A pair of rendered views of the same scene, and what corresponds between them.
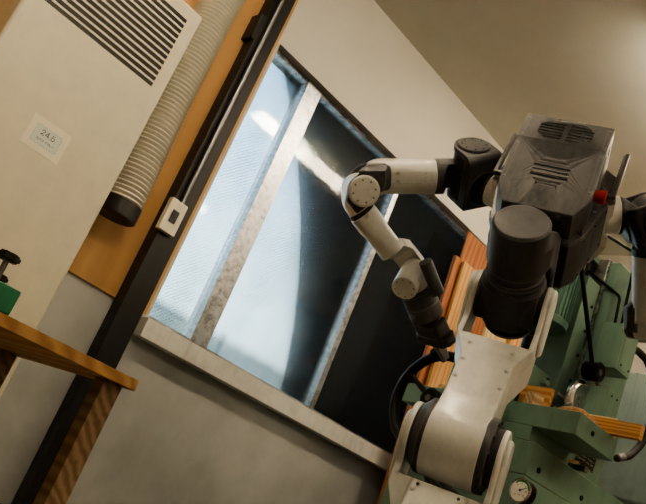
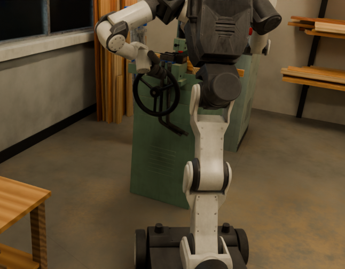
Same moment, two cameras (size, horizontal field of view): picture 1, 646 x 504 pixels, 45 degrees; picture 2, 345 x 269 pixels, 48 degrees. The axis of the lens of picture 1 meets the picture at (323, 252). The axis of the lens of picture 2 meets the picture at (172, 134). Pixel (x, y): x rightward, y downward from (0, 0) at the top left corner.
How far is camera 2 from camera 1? 1.23 m
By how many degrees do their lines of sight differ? 52
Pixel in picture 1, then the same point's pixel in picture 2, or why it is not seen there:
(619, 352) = not seen: hidden behind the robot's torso
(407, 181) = (136, 25)
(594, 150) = (245, 6)
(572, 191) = (238, 38)
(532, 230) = (234, 92)
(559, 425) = not seen: hidden behind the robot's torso
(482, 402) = (217, 159)
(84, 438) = (41, 224)
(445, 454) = (209, 188)
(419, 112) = not seen: outside the picture
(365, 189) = (117, 42)
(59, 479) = (40, 243)
